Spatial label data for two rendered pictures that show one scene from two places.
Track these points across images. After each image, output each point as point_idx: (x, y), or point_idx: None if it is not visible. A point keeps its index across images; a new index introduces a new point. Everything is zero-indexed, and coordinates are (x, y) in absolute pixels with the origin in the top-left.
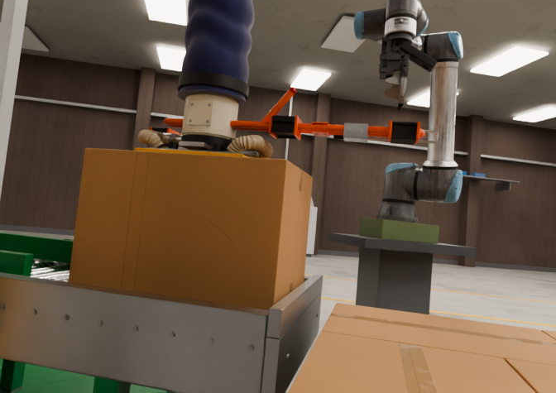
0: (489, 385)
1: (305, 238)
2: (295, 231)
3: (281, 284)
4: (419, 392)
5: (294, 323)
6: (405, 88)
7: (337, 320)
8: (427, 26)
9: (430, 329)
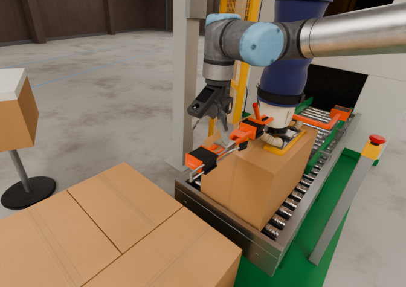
0: (113, 218)
1: (257, 205)
2: (228, 183)
3: (208, 191)
4: (124, 196)
5: (193, 199)
6: (191, 125)
7: (197, 221)
8: (248, 52)
9: (170, 259)
